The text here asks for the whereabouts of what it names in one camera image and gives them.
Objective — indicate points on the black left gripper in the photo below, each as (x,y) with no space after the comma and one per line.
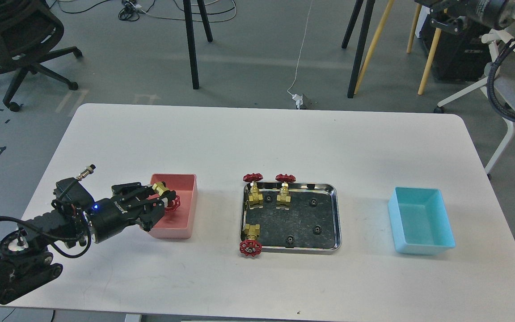
(127,207)

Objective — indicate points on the brass valve red handwheel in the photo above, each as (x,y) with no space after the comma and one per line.
(171,201)

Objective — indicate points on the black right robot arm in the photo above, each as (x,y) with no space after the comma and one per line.
(453,16)

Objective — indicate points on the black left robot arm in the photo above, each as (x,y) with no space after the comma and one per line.
(76,219)

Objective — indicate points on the pink plastic box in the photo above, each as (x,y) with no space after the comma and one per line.
(180,222)

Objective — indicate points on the brass valve back left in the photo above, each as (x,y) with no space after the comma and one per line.
(255,196)

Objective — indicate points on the brass valve front left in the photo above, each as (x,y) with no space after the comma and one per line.
(249,245)

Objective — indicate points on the brass valve back right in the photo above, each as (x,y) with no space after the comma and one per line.
(283,199)

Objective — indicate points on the blue plastic box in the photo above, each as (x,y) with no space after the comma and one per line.
(419,221)

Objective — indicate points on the shiny metal tray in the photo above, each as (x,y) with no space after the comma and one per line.
(298,221)

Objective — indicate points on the black tripod leg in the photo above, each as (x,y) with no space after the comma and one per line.
(189,22)

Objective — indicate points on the black office chair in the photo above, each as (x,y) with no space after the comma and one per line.
(29,32)

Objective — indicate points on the black cabinet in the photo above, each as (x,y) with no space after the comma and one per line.
(461,57)

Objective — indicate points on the white grey office chair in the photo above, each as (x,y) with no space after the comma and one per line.
(504,84)

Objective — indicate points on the black camera module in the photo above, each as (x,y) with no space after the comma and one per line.
(70,191)

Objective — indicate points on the white power adapter with cable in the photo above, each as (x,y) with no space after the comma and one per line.
(299,98)

